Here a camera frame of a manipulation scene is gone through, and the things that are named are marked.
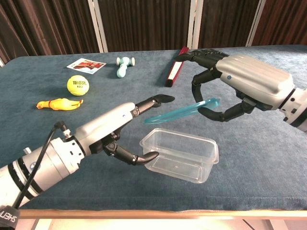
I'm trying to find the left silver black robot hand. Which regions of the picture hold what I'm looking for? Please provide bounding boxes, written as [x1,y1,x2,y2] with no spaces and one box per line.
[73,94,176,166]

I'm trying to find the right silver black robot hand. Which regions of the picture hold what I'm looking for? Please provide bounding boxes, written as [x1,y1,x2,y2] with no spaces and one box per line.
[174,48,296,122]

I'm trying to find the teal container lid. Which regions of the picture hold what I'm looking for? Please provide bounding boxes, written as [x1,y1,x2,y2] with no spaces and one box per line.
[143,97,221,125]

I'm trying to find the clear plastic container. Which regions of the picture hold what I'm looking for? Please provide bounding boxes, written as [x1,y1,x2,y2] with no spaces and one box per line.
[139,127,220,184]

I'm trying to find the long dark red box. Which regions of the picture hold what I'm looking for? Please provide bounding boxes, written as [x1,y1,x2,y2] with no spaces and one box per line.
[164,46,190,88]

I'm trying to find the yellow tennis ball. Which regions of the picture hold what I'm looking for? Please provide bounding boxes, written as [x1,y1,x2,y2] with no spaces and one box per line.
[67,75,90,96]

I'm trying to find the yellow rubber chicken toy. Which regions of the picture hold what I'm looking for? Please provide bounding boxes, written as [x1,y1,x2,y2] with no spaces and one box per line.
[36,97,84,112]

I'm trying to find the light blue toy hammer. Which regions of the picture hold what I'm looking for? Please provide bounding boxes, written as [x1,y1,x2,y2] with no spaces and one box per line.
[116,57,136,79]

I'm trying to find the brown slatted screen panel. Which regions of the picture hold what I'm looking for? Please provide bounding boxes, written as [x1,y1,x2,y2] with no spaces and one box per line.
[0,0,108,64]
[95,0,195,52]
[249,0,307,47]
[191,0,266,50]

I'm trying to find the printed photo card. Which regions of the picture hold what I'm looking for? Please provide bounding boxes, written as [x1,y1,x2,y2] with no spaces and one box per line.
[66,57,107,75]

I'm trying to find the blue-grey table cloth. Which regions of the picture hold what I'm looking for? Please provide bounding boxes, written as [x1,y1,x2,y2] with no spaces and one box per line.
[0,44,307,213]

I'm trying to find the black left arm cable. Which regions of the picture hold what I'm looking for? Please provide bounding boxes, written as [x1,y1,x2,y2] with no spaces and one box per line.
[13,121,70,210]

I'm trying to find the black printed strap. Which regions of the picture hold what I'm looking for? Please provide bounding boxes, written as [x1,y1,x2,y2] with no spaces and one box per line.
[0,205,20,230]

